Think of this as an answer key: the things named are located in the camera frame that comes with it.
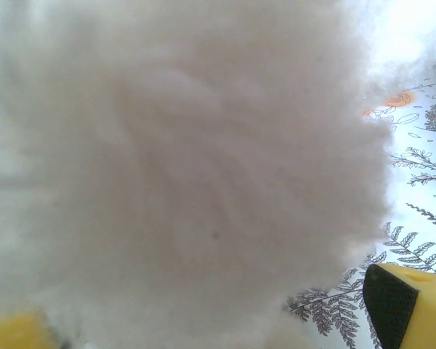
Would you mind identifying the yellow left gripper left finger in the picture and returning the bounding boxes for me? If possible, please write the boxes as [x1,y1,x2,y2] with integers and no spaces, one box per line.
[0,312,65,349]

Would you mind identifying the floral patterned table cover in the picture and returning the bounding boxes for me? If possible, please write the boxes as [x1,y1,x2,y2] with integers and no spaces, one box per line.
[286,54,436,349]

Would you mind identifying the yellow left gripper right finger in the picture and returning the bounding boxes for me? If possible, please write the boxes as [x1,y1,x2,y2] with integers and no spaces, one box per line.
[362,263,436,349]

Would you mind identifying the white plush bear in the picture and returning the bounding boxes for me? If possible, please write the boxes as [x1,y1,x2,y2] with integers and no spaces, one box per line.
[0,0,436,349]

